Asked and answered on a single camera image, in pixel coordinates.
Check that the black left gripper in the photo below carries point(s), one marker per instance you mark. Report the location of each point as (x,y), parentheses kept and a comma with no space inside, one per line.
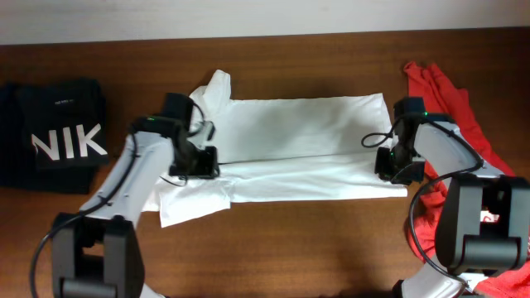
(204,165)

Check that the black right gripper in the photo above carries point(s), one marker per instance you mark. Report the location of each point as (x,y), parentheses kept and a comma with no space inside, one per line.
(387,171)

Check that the white printed t-shirt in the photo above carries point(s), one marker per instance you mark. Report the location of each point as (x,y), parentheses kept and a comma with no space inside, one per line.
(279,150)

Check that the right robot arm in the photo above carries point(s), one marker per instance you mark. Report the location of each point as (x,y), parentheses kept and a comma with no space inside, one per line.
(484,224)

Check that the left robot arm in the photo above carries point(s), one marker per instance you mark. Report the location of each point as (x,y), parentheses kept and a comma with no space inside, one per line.
(95,252)

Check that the red t-shirt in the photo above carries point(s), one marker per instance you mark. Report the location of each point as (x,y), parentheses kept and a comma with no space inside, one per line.
(441,96)

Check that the black folded t-shirt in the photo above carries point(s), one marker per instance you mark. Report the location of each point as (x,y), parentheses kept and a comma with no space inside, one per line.
(52,136)

